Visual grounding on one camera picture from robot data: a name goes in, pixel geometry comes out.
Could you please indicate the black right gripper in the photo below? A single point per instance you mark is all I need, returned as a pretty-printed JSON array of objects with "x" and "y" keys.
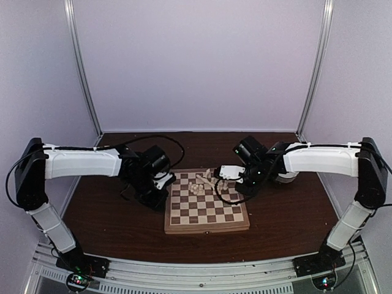
[{"x": 250, "y": 191}]

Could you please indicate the lying white king piece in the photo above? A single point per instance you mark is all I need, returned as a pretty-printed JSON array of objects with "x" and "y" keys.
[{"x": 206, "y": 181}]

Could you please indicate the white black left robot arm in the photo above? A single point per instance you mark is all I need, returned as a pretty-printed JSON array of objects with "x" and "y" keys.
[{"x": 46, "y": 176}]

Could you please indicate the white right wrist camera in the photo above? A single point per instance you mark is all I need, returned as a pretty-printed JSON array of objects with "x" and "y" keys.
[{"x": 229, "y": 172}]

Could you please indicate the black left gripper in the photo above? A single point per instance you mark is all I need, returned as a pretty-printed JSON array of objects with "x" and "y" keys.
[{"x": 156, "y": 203}]

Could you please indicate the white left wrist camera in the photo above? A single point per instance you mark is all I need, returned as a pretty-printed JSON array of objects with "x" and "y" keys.
[{"x": 162, "y": 180}]

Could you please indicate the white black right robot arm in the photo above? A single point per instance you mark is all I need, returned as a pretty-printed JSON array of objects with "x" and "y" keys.
[{"x": 360, "y": 164}]

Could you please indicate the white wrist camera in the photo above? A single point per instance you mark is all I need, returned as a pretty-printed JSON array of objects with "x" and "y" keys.
[
  {"x": 162, "y": 180},
  {"x": 229, "y": 172}
]

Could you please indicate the wooden chess board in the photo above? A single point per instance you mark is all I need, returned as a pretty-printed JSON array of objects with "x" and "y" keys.
[{"x": 186, "y": 213}]

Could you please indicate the right aluminium corner post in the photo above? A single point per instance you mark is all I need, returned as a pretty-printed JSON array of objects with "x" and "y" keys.
[{"x": 323, "y": 39}]

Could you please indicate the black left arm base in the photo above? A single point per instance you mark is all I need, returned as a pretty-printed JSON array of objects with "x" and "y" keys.
[{"x": 78, "y": 262}]

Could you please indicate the left aluminium corner post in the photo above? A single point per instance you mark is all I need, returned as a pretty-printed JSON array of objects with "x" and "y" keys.
[{"x": 72, "y": 24}]

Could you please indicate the white pawn cluster piece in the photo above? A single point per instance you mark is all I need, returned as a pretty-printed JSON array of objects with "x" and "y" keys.
[{"x": 196, "y": 189}]

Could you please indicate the white scalloped bowl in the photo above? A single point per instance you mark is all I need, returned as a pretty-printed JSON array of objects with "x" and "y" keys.
[{"x": 286, "y": 178}]

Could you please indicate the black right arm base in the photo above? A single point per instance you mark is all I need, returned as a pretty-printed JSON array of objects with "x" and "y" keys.
[{"x": 326, "y": 259}]

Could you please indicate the aluminium corner post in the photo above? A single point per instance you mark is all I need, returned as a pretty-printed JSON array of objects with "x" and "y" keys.
[
  {"x": 72, "y": 24},
  {"x": 323, "y": 39}
]

